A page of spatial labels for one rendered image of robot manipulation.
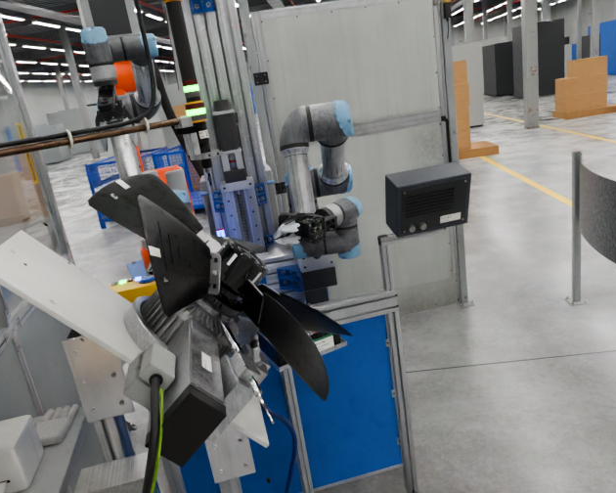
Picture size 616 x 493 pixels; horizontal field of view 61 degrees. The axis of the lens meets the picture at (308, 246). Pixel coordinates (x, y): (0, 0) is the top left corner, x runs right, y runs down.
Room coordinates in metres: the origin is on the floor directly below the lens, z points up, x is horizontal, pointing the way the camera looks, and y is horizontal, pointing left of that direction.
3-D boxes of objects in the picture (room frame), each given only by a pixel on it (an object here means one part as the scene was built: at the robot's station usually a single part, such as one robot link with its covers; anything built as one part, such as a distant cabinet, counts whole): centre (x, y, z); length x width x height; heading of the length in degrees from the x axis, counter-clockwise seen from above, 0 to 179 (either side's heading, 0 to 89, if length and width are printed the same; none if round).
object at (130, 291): (1.55, 0.56, 1.02); 0.16 x 0.10 x 0.11; 100
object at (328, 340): (1.46, 0.07, 0.85); 0.22 x 0.17 x 0.07; 114
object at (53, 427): (1.14, 0.69, 0.87); 0.15 x 0.09 x 0.02; 4
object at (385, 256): (1.69, -0.26, 0.96); 0.03 x 0.03 x 0.20; 10
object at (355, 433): (1.61, 0.17, 0.45); 0.82 x 0.02 x 0.66; 100
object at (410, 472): (1.69, -0.26, 0.39); 0.04 x 0.04 x 0.78; 10
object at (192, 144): (1.24, 0.21, 1.50); 0.09 x 0.07 x 0.10; 135
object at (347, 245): (1.63, -0.11, 1.08); 0.11 x 0.08 x 0.11; 89
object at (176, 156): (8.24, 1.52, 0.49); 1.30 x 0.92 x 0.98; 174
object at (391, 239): (1.70, -0.36, 1.04); 0.24 x 0.03 x 0.03; 100
